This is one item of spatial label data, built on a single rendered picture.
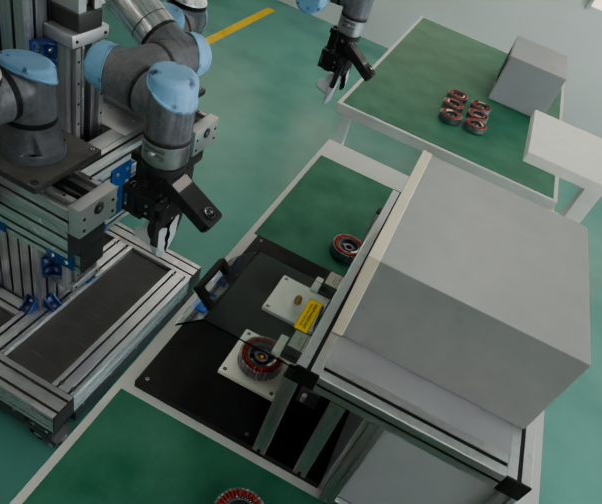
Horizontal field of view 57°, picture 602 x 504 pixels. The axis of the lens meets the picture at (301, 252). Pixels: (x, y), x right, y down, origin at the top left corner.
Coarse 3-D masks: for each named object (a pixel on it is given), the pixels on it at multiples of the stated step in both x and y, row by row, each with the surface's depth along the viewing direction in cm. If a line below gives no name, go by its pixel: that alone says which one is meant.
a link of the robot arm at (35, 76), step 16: (0, 64) 114; (16, 64) 114; (32, 64) 116; (48, 64) 119; (16, 80) 114; (32, 80) 116; (48, 80) 118; (16, 96) 114; (32, 96) 117; (48, 96) 120; (32, 112) 120; (48, 112) 123
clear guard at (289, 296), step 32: (256, 256) 122; (224, 288) 113; (256, 288) 115; (288, 288) 117; (320, 288) 120; (192, 320) 107; (224, 320) 106; (256, 320) 108; (288, 320) 111; (320, 320) 113; (288, 352) 105
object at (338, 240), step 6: (342, 234) 182; (336, 240) 178; (342, 240) 181; (348, 240) 182; (354, 240) 182; (330, 246) 180; (336, 246) 177; (348, 246) 181; (354, 246) 182; (336, 252) 176; (342, 252) 175; (348, 252) 176; (354, 252) 177; (342, 258) 176; (348, 258) 176
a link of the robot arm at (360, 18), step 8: (344, 0) 149; (352, 0) 148; (360, 0) 148; (368, 0) 148; (344, 8) 151; (352, 8) 149; (360, 8) 149; (368, 8) 150; (344, 16) 152; (352, 16) 151; (360, 16) 151
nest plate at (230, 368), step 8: (240, 344) 139; (232, 352) 136; (232, 360) 135; (224, 368) 132; (232, 368) 133; (232, 376) 131; (240, 376) 132; (280, 376) 135; (240, 384) 131; (248, 384) 131; (256, 384) 131; (264, 384) 132; (272, 384) 133; (256, 392) 131; (264, 392) 130; (272, 392) 131; (272, 400) 130
